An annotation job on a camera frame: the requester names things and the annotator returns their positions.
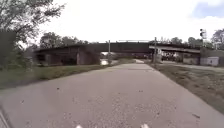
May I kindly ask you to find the water channel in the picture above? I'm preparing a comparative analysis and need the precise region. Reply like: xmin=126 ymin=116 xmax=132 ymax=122
xmin=99 ymin=58 xmax=120 ymax=66

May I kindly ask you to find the pole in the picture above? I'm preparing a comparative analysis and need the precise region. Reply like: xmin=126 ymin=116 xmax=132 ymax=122
xmin=152 ymin=36 xmax=158 ymax=64
xmin=107 ymin=39 xmax=112 ymax=56

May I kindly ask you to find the dark bridge with stone pier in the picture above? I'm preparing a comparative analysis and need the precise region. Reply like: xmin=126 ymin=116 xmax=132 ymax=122
xmin=32 ymin=39 xmax=202 ymax=66

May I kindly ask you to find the grey concrete path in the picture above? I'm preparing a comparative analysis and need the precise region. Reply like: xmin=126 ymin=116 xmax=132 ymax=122
xmin=0 ymin=62 xmax=224 ymax=128

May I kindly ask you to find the group of trees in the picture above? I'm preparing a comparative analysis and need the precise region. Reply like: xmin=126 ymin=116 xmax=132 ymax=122
xmin=159 ymin=28 xmax=224 ymax=51
xmin=39 ymin=31 xmax=90 ymax=50

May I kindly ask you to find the grass strip beside water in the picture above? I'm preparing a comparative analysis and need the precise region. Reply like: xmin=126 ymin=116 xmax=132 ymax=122
xmin=0 ymin=58 xmax=136 ymax=90

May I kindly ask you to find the grass verge with bare patches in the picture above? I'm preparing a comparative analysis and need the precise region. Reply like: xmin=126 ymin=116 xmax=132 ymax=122
xmin=143 ymin=59 xmax=224 ymax=115

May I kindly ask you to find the grey side road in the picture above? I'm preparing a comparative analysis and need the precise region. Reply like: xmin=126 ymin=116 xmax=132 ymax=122
xmin=161 ymin=60 xmax=224 ymax=74

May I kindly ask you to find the signal mast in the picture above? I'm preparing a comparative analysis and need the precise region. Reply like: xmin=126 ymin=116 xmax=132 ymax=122
xmin=199 ymin=28 xmax=208 ymax=48

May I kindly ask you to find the small white building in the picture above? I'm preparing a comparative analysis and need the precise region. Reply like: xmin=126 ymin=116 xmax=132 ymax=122
xmin=199 ymin=55 xmax=221 ymax=67

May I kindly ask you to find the tall leafy tree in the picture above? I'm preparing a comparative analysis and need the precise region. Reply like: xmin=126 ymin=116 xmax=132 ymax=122
xmin=0 ymin=0 xmax=66 ymax=72

